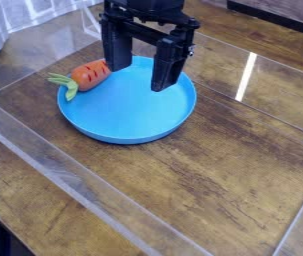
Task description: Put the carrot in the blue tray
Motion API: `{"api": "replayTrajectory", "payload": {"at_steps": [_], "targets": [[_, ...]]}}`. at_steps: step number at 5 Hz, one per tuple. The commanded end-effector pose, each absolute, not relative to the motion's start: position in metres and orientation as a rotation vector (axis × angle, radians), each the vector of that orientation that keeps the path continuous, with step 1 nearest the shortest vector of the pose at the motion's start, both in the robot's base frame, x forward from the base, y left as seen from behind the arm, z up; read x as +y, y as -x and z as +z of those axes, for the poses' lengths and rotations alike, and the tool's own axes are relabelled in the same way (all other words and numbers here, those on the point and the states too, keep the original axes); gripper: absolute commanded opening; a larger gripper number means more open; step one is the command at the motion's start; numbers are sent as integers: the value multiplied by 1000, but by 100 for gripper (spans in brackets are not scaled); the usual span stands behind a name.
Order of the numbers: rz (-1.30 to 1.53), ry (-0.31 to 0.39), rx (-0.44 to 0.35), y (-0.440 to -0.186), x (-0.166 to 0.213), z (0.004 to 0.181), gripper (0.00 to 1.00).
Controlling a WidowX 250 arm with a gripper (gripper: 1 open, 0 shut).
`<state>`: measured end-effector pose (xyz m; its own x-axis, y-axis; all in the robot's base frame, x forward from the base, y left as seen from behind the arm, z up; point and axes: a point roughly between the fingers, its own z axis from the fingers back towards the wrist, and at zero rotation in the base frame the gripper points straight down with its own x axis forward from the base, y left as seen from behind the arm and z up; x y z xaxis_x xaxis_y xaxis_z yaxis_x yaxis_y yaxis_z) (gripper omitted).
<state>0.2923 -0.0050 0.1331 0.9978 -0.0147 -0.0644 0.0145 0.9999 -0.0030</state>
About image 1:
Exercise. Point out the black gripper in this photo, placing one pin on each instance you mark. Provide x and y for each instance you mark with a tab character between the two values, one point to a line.
123	21

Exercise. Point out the orange toy carrot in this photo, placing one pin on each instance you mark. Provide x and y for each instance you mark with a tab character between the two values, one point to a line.
86	77

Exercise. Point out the blue round tray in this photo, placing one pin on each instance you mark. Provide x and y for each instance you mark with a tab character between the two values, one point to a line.
122	112

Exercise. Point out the white patterned curtain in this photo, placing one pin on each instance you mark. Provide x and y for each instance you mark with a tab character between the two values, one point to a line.
21	14

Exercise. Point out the clear acrylic barrier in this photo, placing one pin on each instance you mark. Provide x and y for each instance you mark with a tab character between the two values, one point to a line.
213	191

